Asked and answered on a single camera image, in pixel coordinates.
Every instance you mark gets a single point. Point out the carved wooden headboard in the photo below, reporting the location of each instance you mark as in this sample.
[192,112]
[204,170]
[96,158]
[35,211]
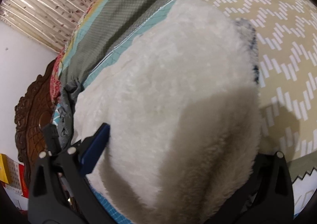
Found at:
[33,111]

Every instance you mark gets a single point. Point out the red floral pillow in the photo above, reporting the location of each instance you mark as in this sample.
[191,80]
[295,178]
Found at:
[55,85]

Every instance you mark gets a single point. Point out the yellow red wall calendar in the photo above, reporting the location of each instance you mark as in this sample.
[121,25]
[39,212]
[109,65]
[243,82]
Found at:
[12,176]

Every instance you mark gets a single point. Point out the white fleece patterned garment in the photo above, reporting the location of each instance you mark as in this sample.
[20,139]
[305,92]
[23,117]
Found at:
[182,105]

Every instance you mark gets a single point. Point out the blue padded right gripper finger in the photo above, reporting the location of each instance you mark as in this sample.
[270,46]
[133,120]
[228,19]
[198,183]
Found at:
[79,160]

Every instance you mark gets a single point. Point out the grey garment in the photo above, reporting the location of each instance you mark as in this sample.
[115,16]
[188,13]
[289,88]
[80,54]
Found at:
[68,99]

